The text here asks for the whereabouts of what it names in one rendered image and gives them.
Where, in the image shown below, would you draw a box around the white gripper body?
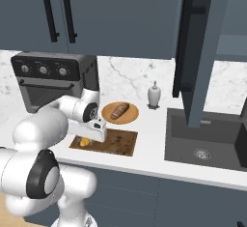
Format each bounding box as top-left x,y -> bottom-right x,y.
67,120 -> 108,144

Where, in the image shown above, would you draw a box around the yellow croissant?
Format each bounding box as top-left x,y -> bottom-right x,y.
79,137 -> 93,148

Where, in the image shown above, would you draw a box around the brown wooden cutting board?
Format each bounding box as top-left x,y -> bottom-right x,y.
69,128 -> 139,157

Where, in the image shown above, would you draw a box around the blue-grey base cabinet drawers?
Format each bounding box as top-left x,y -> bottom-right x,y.
23,162 -> 161,227

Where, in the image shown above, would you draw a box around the wide blue-grey cabinet door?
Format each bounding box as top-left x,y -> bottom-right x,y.
57,0 -> 185,60

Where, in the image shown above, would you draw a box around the blue-grey base cabinet door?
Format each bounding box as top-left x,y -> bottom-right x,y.
153,177 -> 247,227

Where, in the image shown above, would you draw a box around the open blue-grey cabinet door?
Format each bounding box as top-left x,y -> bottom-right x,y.
172,0 -> 233,129

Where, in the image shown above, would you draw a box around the brown bread loaf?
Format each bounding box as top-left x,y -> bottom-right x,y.
109,102 -> 130,121

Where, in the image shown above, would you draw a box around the round tan plate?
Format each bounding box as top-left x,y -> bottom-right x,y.
100,100 -> 140,126

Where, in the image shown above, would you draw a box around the black toaster oven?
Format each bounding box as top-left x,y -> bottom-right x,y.
10,51 -> 100,115

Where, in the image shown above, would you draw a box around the white soap dispenser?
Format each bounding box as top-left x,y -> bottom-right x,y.
147,80 -> 163,110

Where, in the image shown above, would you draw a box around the dark grey sink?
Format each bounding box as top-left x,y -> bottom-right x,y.
164,107 -> 247,173

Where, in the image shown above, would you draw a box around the toaster oven door handle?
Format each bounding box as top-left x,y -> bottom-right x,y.
17,78 -> 81,92

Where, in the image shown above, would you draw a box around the open blue-grey wall cabinet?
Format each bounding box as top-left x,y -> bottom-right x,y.
213,0 -> 247,63

